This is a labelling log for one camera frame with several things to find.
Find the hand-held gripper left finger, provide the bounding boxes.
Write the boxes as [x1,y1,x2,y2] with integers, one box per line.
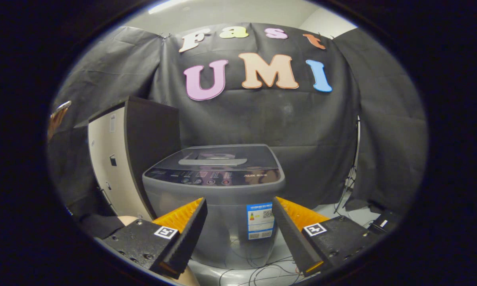
[102,197,208,280]

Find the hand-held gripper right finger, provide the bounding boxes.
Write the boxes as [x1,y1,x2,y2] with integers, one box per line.
[272,196,378,277]

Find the grey washing machine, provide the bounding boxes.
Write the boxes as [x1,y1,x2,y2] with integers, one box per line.
[142,144,286,271]

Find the silver smartphone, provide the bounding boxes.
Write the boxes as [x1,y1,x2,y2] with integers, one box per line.
[51,100,72,118]

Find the metal backdrop stand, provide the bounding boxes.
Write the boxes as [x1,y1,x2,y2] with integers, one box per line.
[334,116,361,214]

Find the dark cabinet with cream door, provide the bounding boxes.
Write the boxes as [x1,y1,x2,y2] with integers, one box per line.
[87,96,181,221]

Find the black backdrop cloth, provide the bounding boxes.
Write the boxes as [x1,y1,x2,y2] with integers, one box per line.
[48,23,427,219]

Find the black floor cables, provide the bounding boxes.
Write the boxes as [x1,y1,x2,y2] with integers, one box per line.
[218,254,303,286]

